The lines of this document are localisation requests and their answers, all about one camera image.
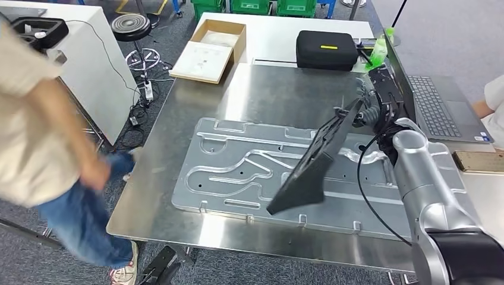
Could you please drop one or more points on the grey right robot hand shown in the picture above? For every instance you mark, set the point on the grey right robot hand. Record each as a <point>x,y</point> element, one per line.
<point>364,94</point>

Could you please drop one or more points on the black plastic plate frame part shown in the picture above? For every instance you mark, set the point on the black plastic plate frame part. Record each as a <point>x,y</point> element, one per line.
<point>307,181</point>

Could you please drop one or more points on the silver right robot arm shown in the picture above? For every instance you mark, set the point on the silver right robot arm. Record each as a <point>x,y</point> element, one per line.
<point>421,177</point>

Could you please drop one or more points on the steel workbench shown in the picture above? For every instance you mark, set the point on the steel workbench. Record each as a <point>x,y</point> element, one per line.
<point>275,90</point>

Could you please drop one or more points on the green plastic bottle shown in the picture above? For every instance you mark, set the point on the green plastic bottle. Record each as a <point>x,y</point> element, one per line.
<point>379,53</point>

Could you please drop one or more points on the black zip case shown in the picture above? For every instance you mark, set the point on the black zip case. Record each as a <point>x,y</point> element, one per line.
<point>327,57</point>

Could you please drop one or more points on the grey laptop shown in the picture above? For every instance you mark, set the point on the grey laptop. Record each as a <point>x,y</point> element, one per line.
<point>433,106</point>

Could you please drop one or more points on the black thin pole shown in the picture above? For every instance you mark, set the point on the black thin pole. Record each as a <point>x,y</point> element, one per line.
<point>399,13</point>

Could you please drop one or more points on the person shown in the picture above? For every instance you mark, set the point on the person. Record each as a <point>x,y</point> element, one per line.
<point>31,149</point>
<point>496,98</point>

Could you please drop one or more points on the wooden box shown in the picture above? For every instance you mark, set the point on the wooden box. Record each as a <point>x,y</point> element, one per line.
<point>240,43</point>

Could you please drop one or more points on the stamped aluminium sheet panel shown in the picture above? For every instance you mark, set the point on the stamped aluminium sheet panel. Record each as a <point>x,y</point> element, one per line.
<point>236,188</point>

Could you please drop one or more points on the white flat board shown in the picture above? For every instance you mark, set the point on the white flat board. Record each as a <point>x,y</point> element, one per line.
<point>201,61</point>

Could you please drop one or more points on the blue metal cart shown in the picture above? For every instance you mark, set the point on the blue metal cart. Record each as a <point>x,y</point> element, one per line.
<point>178,6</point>

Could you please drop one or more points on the white power strip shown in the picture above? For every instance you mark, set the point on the white power strip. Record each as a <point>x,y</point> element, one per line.
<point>149,91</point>

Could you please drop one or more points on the black round stool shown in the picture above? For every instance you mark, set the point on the black round stool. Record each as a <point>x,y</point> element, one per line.
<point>130,27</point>

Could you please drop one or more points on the white cabinet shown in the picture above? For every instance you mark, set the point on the white cabinet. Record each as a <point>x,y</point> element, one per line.
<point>94,78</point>

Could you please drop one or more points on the black foam tray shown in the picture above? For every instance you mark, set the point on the black foam tray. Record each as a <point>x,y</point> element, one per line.
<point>51,29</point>

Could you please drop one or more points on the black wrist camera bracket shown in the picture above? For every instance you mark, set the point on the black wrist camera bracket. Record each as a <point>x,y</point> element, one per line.
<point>388,90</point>

